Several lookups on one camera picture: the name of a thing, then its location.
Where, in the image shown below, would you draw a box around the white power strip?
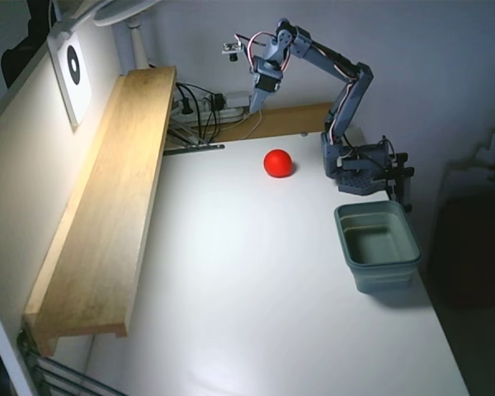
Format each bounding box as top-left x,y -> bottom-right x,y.
171,105 -> 248,125

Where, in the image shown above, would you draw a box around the dark box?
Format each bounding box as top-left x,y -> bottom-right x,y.
431,193 -> 495,309

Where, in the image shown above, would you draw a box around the white lamp post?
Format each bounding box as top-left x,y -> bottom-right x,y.
125,22 -> 149,69

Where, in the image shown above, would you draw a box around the black table clamp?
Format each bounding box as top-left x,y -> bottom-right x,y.
385,152 -> 416,214

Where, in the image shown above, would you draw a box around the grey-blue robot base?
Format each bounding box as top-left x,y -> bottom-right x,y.
320,131 -> 393,195

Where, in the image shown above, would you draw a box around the wooden back ledge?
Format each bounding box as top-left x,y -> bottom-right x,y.
208,101 -> 335,144

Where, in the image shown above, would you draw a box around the black cable bundle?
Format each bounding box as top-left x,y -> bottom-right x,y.
175,82 -> 226,144

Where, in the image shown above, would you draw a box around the grey-blue gripper body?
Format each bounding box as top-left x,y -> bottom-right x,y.
253,39 -> 292,92

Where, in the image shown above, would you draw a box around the red ball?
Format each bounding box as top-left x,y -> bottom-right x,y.
263,148 -> 294,179

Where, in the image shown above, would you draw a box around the grey plastic container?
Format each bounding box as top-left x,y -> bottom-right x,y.
333,200 -> 422,295

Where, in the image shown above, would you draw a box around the metal frame rails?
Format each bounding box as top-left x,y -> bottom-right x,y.
16,329 -> 129,396

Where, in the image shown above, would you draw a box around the grey power adapter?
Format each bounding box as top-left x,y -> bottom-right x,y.
222,91 -> 251,109

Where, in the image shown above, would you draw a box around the long wooden shelf board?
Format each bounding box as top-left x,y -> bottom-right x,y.
23,65 -> 178,358

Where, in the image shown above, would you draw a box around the white card with black ring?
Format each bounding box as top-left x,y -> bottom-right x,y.
47,31 -> 94,133

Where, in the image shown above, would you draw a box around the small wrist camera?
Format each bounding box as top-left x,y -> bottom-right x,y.
221,40 -> 243,64

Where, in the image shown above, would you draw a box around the metal shelf bracket rail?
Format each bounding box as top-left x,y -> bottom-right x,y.
163,127 -> 226,157

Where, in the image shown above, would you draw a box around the thin white cable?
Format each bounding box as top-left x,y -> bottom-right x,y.
241,107 -> 265,139

